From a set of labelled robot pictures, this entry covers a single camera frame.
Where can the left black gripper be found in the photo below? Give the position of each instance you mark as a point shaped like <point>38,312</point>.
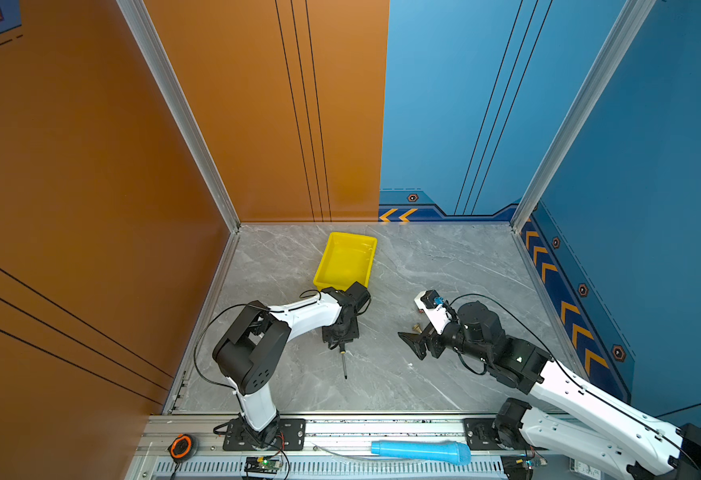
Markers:
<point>330,337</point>

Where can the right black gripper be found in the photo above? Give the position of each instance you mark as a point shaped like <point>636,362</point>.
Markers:
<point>418,342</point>

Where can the black yellow screwdriver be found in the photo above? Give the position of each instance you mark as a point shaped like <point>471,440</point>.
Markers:
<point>343,359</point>

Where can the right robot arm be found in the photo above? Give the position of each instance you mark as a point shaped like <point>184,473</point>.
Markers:
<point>608,434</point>

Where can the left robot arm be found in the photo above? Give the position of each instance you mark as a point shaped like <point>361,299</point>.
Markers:
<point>248,353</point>

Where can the yellow plastic bin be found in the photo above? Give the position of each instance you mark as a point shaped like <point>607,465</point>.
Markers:
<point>347,259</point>

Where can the cyan plastic cylinder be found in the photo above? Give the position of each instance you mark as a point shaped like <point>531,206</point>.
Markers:
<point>455,453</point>

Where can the left green circuit board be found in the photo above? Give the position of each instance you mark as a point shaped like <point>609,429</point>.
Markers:
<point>262,466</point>

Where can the green circuit board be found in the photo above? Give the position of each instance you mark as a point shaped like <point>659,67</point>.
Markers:
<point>262,466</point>
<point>518,468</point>

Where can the right green circuit board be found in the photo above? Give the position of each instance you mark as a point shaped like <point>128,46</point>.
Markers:
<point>518,468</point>

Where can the white desk clock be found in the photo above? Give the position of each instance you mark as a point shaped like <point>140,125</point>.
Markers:
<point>584,471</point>

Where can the orange black tape measure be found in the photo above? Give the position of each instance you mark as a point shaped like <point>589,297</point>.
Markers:
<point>183,448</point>

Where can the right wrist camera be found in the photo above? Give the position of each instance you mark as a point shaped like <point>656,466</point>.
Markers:
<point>436,309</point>

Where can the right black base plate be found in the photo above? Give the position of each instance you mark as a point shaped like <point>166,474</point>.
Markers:
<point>481,435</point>

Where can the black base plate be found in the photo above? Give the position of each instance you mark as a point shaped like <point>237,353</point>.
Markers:
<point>481,435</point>
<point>284,434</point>

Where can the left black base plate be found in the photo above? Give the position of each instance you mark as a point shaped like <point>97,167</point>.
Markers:
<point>284,434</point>

